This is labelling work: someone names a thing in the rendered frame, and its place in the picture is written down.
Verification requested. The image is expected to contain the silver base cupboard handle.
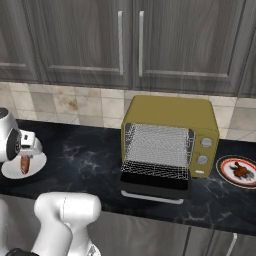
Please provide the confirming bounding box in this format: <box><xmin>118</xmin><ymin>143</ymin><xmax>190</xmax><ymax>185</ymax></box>
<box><xmin>225</xmin><ymin>232</ymin><xmax>239</xmax><ymax>256</ymax></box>

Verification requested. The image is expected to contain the silver toaster oven knob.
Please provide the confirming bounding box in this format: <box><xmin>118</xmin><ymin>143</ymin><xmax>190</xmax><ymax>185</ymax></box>
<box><xmin>200</xmin><ymin>136</ymin><xmax>214</xmax><ymax>149</ymax></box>
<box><xmin>196</xmin><ymin>154</ymin><xmax>210</xmax><ymax>166</ymax></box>

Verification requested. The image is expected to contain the white oven door handle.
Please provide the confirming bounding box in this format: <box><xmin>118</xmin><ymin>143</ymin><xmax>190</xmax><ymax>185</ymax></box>
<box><xmin>120</xmin><ymin>189</ymin><xmax>185</xmax><ymax>205</ymax></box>

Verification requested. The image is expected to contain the brown chicken drumstick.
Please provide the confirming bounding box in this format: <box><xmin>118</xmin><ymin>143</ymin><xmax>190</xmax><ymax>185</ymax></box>
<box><xmin>231</xmin><ymin>161</ymin><xmax>250</xmax><ymax>179</ymax></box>

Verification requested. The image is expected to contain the red rimmed white plate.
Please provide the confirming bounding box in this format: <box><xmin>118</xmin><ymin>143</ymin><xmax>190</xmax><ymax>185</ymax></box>
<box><xmin>215</xmin><ymin>154</ymin><xmax>256</xmax><ymax>190</ymax></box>

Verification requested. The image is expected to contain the grey base cupboard door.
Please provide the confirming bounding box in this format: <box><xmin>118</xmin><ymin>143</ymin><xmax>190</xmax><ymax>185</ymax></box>
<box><xmin>87</xmin><ymin>209</ymin><xmax>192</xmax><ymax>256</ymax></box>
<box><xmin>0</xmin><ymin>194</ymin><xmax>43</xmax><ymax>256</ymax></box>
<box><xmin>184</xmin><ymin>226</ymin><xmax>256</xmax><ymax>256</ymax></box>

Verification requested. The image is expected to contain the black toaster oven door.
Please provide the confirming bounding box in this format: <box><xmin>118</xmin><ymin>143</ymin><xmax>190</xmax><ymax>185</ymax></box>
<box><xmin>119</xmin><ymin>169</ymin><xmax>194</xmax><ymax>205</ymax></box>

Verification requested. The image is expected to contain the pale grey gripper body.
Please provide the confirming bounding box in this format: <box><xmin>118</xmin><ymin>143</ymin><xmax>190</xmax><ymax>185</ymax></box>
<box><xmin>19</xmin><ymin>139</ymin><xmax>45</xmax><ymax>158</ymax></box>

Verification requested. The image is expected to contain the silver wire oven rack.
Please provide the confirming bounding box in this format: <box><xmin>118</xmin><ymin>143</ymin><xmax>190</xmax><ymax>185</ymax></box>
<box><xmin>124</xmin><ymin>122</ymin><xmax>195</xmax><ymax>168</ymax></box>
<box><xmin>120</xmin><ymin>159</ymin><xmax>191</xmax><ymax>181</ymax></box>

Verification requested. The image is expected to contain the brown baguette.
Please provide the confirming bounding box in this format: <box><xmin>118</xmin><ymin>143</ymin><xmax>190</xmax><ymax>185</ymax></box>
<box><xmin>20</xmin><ymin>154</ymin><xmax>31</xmax><ymax>175</ymax></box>

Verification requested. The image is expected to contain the plain white plate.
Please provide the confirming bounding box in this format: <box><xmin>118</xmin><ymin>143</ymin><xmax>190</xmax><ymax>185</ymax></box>
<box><xmin>0</xmin><ymin>151</ymin><xmax>48</xmax><ymax>180</ymax></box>

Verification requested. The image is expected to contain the silver cupboard bar handle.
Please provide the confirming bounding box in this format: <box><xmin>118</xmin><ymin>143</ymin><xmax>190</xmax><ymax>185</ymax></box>
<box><xmin>117</xmin><ymin>10</ymin><xmax>125</xmax><ymax>77</ymax></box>
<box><xmin>137</xmin><ymin>10</ymin><xmax>146</xmax><ymax>78</ymax></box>

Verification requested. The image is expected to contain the olive yellow toaster oven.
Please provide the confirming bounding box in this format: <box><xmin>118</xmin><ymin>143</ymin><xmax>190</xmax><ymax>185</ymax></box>
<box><xmin>120</xmin><ymin>94</ymin><xmax>221</xmax><ymax>180</ymax></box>

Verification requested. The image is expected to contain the grey wood cupboard door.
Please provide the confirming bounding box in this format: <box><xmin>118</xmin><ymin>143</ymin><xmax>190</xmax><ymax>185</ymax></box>
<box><xmin>237</xmin><ymin>0</ymin><xmax>256</xmax><ymax>100</ymax></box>
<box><xmin>132</xmin><ymin>0</ymin><xmax>250</xmax><ymax>98</ymax></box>
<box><xmin>24</xmin><ymin>0</ymin><xmax>135</xmax><ymax>90</ymax></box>
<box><xmin>0</xmin><ymin>0</ymin><xmax>43</xmax><ymax>85</ymax></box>

